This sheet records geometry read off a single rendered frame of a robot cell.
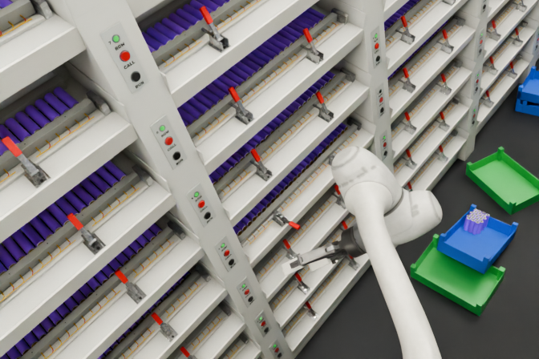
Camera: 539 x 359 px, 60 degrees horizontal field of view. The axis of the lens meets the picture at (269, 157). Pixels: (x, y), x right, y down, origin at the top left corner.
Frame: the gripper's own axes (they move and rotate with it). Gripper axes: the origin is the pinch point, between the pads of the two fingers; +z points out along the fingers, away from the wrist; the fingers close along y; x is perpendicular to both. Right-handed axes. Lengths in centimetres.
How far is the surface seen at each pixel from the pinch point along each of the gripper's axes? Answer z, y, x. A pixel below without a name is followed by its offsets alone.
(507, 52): -69, 139, 74
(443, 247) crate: -13, 88, -3
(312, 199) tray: -4.9, 12.0, 18.8
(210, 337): 34.7, -5.0, -8.6
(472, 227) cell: -23, 105, 1
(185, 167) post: -7.9, -41.5, 22.7
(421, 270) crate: 1, 92, -9
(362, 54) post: -38, 10, 49
